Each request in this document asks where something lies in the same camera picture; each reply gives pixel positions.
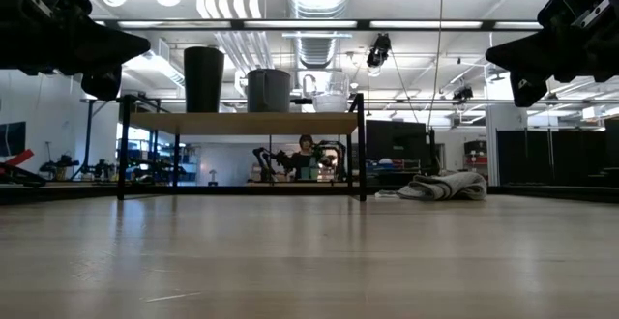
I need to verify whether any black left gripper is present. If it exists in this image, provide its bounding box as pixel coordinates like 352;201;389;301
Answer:
0;0;152;102

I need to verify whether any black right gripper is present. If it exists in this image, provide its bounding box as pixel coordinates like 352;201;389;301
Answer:
485;0;619;109

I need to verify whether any tall dark tumbler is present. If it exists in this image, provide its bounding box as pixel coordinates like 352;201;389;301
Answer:
183;45;226;114

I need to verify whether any grey ceramic mug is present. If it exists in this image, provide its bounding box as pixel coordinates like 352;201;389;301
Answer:
246;68;293;114

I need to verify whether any clear glass mug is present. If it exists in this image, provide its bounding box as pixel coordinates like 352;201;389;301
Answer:
302;71;351;114

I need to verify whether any black room partition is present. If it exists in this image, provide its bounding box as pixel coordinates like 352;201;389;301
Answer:
496;129;608;187

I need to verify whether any red and black equipment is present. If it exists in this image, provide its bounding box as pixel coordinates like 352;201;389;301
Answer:
0;148;48;189

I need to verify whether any folded grey towel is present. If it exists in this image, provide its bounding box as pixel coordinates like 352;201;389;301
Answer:
396;169;488;202

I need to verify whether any black overhead light bar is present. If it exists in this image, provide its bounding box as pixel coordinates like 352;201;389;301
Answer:
94;17;545;33

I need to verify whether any small black ceiling camera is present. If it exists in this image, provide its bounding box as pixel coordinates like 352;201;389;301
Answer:
451;85;476;105

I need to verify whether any thin hanging cable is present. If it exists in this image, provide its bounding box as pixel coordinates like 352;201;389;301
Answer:
425;0;446;130

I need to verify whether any dark wall screen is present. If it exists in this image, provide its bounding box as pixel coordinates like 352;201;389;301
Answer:
0;121;27;159

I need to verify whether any black hanging camera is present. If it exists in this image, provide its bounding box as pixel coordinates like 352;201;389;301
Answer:
365;32;394;70

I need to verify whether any seated person facing camera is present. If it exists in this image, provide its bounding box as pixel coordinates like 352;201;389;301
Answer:
284;133;324;182

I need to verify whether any silver ceiling air duct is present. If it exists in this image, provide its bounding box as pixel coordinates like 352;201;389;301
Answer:
285;0;353;70

